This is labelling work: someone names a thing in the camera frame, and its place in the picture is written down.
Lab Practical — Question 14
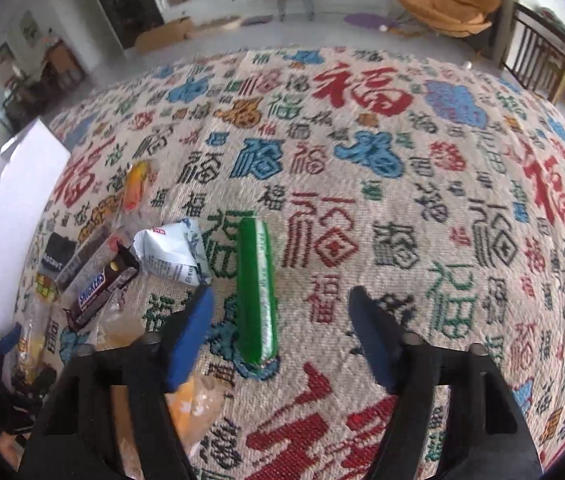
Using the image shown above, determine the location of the clear wrapped dark snack bar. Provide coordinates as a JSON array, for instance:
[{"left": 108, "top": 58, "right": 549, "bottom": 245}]
[{"left": 56, "top": 224, "right": 111, "bottom": 292}]

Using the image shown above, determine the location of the cardboard box on floor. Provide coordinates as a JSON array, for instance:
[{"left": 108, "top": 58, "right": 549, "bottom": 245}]
[{"left": 135, "top": 16, "right": 194, "bottom": 54}]

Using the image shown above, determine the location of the bagged bread loaf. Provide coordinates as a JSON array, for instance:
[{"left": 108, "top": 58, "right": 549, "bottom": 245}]
[{"left": 92, "top": 288, "right": 236, "bottom": 480}]

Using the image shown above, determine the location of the orange lounge chair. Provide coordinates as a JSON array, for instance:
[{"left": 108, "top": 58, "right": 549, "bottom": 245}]
[{"left": 397, "top": 0, "right": 503, "bottom": 38}]

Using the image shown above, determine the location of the green sausage snack stick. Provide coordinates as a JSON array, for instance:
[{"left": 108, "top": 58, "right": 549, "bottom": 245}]
[{"left": 237, "top": 217, "right": 278, "bottom": 366}]

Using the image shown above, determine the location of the snickers chocolate bar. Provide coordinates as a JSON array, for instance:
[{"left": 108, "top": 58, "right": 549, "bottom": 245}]
[{"left": 66, "top": 243, "right": 140, "bottom": 332}]

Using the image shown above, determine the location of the yellow snack packet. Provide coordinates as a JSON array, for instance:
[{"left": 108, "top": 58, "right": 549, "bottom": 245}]
[{"left": 17, "top": 272, "right": 60, "bottom": 386}]

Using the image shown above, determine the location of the purple floor mat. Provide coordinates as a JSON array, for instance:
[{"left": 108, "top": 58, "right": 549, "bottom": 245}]
[{"left": 344, "top": 13, "right": 396, "bottom": 32}]

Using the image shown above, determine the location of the white silver snack packet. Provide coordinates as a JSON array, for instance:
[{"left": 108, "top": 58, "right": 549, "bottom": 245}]
[{"left": 133, "top": 218, "right": 212, "bottom": 287}]

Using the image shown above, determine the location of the orange candy packet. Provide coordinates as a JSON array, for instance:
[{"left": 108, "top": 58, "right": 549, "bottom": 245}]
[{"left": 121, "top": 159, "right": 158, "bottom": 214}]

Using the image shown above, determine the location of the white storage box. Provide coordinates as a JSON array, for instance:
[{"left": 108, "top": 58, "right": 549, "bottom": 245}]
[{"left": 0, "top": 118, "right": 70, "bottom": 336}]

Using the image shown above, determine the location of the dark wooden side table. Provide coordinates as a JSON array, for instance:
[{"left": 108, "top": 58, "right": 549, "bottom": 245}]
[{"left": 501, "top": 1, "right": 565, "bottom": 104}]

